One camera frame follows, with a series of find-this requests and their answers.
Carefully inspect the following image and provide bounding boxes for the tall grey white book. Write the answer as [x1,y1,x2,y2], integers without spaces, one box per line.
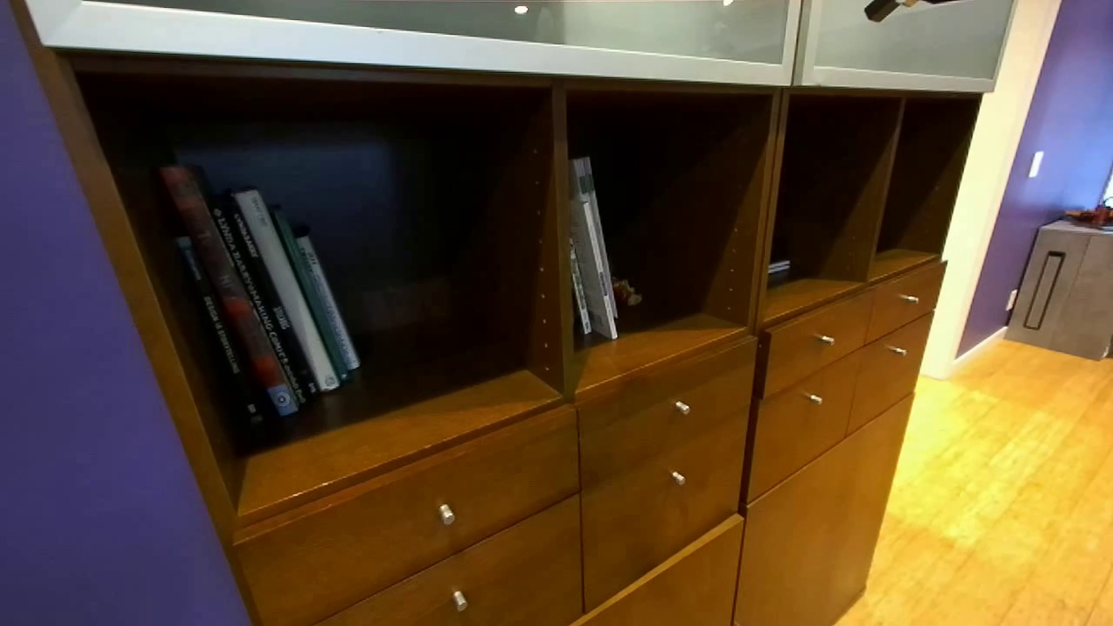
[571,152,625,345]

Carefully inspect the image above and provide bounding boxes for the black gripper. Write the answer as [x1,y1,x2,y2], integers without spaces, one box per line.
[862,0,957,25]

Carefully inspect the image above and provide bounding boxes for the narrow frosted glass cupboard door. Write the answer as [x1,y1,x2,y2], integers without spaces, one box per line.
[797,0,1024,98]

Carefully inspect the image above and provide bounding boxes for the wide frosted glass cupboard door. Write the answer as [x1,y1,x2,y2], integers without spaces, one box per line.
[23,0,808,91]

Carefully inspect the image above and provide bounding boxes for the dark red book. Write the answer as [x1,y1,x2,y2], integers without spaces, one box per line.
[155,163,305,423]

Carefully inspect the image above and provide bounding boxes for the brown wooden shelf cabinet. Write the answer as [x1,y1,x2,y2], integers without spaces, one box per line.
[11,0,1024,626]

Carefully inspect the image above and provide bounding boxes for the dark green book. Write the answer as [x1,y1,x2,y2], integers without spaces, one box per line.
[273,206,356,386]

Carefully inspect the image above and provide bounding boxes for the wide brown wooden drawer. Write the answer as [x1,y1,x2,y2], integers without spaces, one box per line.
[231,400,586,626]
[315,495,588,626]

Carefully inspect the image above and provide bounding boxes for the light grey book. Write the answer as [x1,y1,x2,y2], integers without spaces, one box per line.
[292,229,364,374]

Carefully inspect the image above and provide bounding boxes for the black book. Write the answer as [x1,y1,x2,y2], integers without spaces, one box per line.
[171,234,273,430]
[208,203,325,406]

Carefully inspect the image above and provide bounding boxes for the brown wooden cupboard door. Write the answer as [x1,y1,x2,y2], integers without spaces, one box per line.
[731,388,919,626]
[571,513,748,626]

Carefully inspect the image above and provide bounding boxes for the red object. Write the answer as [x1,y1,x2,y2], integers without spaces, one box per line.
[1060,203,1113,229]

